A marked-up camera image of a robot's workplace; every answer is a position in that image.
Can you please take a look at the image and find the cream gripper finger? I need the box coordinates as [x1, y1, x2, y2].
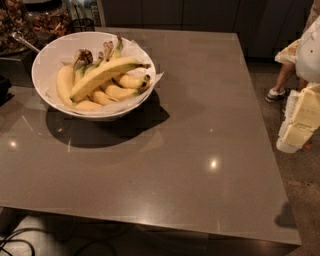
[285, 83, 320, 129]
[276, 121, 313, 154]

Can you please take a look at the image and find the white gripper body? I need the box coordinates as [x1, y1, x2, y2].
[275, 16, 320, 83]

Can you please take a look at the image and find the long top yellow banana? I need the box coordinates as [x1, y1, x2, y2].
[70, 56, 151, 102]

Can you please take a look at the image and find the right upper yellow banana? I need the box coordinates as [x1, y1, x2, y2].
[114, 74, 150, 89]

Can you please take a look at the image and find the right lower yellow banana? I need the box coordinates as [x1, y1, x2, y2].
[100, 83, 149, 101]

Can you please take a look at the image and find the small middle yellow banana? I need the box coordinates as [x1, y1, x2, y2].
[89, 90, 118, 106]

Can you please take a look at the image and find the bottom yellow banana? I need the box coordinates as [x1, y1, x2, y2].
[74, 100, 101, 111]

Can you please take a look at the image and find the white bowl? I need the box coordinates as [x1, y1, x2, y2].
[31, 31, 157, 122]

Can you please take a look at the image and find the greenish banana bunch behind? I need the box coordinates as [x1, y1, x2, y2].
[74, 36, 123, 82]

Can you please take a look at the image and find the left yellow banana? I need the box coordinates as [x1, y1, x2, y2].
[56, 65, 74, 107]

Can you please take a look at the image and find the person in background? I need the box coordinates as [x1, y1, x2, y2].
[265, 0, 320, 103]

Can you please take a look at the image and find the white paper liner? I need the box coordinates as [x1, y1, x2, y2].
[44, 36, 165, 116]

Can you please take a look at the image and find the glass snack jar right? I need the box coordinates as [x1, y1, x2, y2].
[24, 0, 72, 37]

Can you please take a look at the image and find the glass snack jar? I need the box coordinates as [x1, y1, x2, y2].
[24, 0, 72, 37]
[0, 0, 37, 56]

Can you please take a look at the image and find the glass snack jar left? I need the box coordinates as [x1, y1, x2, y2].
[0, 0, 37, 56]

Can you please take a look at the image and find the black wire basket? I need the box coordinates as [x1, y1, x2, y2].
[71, 18, 95, 33]

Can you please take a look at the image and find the metal scoop handle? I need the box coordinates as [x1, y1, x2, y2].
[12, 32, 40, 53]

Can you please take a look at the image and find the black cable on floor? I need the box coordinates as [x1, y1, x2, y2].
[0, 228, 38, 256]

